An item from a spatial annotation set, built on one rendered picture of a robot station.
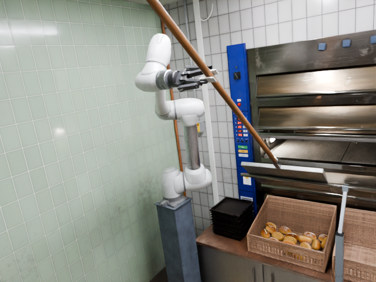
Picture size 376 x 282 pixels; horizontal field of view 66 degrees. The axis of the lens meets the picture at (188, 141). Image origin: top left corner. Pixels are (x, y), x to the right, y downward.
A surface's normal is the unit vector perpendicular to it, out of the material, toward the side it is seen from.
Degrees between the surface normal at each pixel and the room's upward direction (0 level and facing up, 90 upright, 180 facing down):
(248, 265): 90
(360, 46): 90
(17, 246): 90
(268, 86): 70
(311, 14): 90
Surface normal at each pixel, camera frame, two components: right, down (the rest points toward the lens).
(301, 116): -0.58, -0.09
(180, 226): 0.77, 0.07
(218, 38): -0.57, 0.25
